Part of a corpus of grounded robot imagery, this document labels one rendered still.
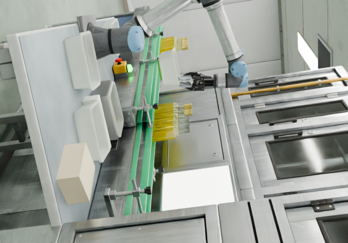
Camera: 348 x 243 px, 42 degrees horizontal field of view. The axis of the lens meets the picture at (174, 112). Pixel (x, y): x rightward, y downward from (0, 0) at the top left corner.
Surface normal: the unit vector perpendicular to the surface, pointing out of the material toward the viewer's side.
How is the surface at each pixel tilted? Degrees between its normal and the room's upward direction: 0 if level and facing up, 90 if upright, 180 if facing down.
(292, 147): 90
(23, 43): 0
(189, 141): 90
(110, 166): 90
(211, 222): 90
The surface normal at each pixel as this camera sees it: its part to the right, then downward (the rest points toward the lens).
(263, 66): 0.00, 0.48
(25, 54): 0.99, -0.14
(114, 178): -0.16, -0.87
